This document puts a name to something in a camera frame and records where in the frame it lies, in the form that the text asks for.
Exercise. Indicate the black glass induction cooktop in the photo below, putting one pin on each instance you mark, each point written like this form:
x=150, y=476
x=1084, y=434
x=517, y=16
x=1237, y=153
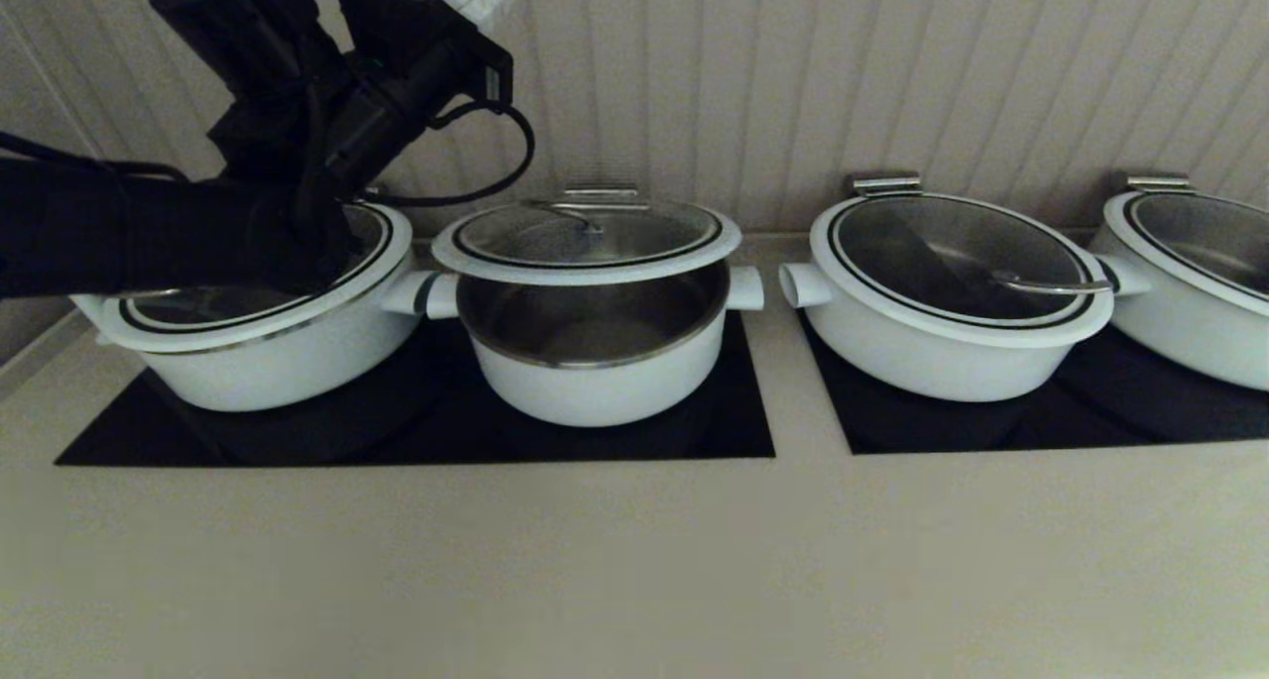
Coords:
x=397, y=436
x=1091, y=416

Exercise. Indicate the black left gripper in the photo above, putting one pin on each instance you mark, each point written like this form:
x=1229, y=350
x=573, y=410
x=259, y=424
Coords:
x=446, y=64

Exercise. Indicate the white deep cooking pot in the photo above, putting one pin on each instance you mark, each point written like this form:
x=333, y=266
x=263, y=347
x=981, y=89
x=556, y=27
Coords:
x=595, y=392

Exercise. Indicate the chrome hinge bracket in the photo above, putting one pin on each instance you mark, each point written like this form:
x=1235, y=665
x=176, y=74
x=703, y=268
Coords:
x=885, y=184
x=1156, y=183
x=615, y=191

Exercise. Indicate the white shallow cooking pot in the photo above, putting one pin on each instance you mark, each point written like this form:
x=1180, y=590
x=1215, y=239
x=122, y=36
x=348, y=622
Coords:
x=297, y=377
x=922, y=362
x=1190, y=342

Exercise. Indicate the glass lid with white rim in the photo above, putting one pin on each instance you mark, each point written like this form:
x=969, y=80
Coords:
x=1219, y=233
x=595, y=268
x=991, y=338
x=297, y=327

